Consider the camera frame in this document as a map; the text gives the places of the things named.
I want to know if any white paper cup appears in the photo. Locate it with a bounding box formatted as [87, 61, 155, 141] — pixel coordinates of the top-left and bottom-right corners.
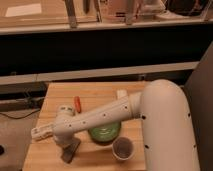
[112, 137, 134, 162]

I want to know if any black cable on floor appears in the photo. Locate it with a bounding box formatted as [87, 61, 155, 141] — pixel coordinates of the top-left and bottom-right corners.
[0, 108, 40, 120]

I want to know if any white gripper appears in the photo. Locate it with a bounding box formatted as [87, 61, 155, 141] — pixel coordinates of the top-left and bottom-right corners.
[31, 105, 80, 147]

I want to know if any dark panel at right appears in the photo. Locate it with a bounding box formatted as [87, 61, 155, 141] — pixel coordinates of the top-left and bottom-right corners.
[184, 41, 213, 171]

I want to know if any dark grey eraser block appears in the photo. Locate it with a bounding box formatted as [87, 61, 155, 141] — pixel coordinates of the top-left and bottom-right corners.
[61, 138, 81, 163]

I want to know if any orange marker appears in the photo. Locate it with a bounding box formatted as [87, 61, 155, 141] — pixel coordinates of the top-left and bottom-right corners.
[74, 96, 81, 113]

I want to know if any white paper sheet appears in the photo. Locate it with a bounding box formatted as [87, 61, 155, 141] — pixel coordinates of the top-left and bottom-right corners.
[5, 3, 42, 17]

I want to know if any long dark bench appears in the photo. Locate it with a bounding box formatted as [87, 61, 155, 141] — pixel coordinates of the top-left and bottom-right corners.
[0, 18, 213, 101]

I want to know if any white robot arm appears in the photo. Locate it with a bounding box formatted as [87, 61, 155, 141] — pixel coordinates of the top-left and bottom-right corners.
[31, 79, 201, 171]

